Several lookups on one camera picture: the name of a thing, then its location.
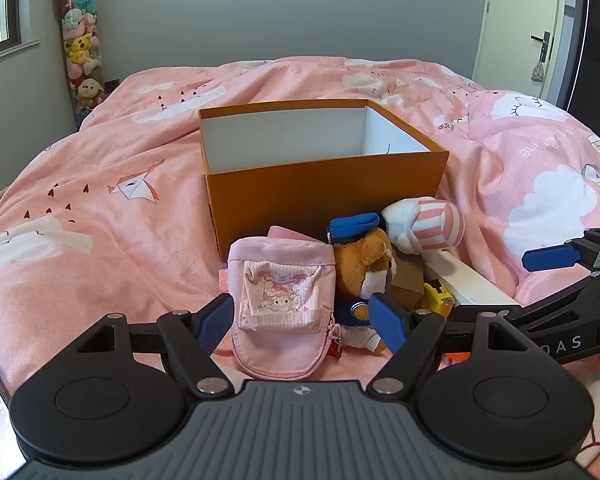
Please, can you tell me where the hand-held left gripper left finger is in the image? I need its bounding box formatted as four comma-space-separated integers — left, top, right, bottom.
72, 292, 236, 397

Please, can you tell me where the pink printed duvet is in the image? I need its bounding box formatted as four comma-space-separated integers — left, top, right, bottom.
0, 56, 600, 480

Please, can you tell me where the red panda sailor plush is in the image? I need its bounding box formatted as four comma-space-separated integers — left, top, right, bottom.
326, 212, 397, 357

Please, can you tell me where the clear column of plush toys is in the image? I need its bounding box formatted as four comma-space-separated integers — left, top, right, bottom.
53, 0, 107, 117

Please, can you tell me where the white plush with striped clothes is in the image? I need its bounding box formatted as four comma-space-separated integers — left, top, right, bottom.
382, 196, 466, 257

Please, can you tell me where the white box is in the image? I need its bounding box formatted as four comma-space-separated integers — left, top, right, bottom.
422, 248, 522, 309

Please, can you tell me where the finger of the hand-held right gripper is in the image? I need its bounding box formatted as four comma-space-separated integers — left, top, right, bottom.
521, 228, 600, 275
449, 304, 523, 325

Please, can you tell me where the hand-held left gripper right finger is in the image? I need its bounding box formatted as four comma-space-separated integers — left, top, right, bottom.
367, 292, 529, 396

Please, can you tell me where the orange cardboard box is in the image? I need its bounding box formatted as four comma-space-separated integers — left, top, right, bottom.
198, 99, 451, 264

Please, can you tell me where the white door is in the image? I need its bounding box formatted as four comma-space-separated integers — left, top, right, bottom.
472, 0, 577, 107

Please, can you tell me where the pink packet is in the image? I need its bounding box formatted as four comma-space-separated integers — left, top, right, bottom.
267, 225, 327, 247

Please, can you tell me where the pink drawstring pouch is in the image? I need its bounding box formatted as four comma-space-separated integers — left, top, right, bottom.
228, 237, 342, 380

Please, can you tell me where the black door handle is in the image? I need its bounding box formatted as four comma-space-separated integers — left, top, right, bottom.
530, 31, 551, 64

